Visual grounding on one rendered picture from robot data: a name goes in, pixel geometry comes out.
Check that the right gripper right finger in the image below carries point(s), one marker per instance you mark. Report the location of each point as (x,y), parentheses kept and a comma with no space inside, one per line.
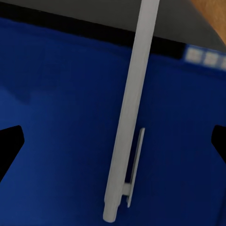
(218,139)

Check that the folder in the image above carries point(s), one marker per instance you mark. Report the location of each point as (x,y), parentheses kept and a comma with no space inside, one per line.
(62,80)

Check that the pen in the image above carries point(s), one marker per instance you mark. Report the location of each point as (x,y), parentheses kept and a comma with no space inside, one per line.
(116,186)

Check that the swivel chair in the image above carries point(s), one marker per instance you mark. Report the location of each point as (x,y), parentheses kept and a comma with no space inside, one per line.
(177,20)

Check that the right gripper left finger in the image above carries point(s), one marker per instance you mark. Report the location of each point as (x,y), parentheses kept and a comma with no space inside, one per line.
(11,141)

